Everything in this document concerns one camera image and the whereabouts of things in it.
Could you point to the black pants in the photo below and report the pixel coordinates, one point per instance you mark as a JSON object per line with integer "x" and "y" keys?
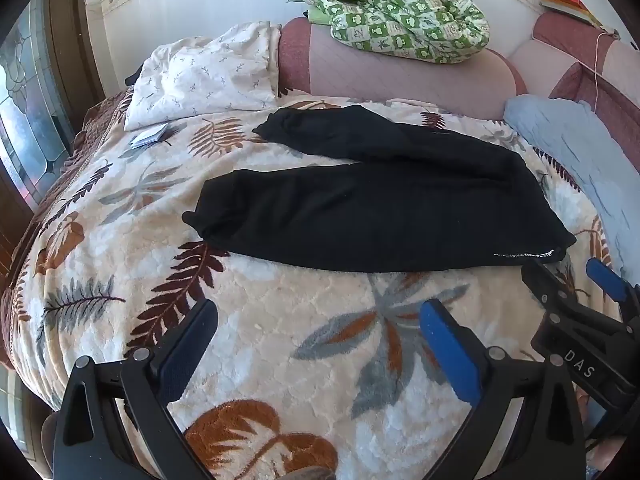
{"x": 375, "y": 210}

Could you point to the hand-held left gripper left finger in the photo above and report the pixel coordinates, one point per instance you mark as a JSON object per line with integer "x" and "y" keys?
{"x": 187, "y": 355}

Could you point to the light blue cloth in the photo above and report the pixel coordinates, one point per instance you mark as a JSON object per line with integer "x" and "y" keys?
{"x": 575, "y": 145}

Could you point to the pink quilted headboard cushion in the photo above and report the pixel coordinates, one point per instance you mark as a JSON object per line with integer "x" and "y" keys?
{"x": 375, "y": 77}
{"x": 615, "y": 95}

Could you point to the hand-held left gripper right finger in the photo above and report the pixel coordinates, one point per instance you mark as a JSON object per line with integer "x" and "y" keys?
{"x": 450, "y": 350}

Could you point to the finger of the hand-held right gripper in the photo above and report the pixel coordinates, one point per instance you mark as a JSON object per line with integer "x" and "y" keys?
{"x": 542, "y": 282}
{"x": 606, "y": 276}

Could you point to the stained glass window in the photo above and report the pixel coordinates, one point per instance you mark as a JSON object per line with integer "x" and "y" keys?
{"x": 25, "y": 110}

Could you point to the green checked quilt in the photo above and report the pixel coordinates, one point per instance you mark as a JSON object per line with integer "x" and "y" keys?
{"x": 400, "y": 15}

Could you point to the leaf print plush blanket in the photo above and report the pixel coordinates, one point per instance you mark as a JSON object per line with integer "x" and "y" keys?
{"x": 250, "y": 310}

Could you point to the white sprig print pillow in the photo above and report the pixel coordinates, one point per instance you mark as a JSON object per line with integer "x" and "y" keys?
{"x": 210, "y": 70}

